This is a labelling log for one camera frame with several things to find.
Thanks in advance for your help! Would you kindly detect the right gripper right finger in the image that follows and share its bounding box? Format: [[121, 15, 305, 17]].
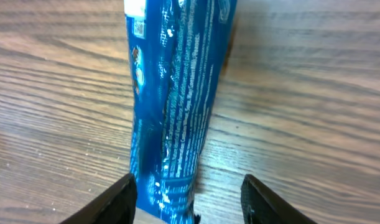
[[241, 174, 317, 224]]

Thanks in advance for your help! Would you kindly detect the blue snack bar wrapper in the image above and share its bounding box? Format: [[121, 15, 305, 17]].
[[124, 0, 237, 224]]

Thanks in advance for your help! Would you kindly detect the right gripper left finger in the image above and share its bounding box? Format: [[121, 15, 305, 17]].
[[61, 174, 137, 224]]

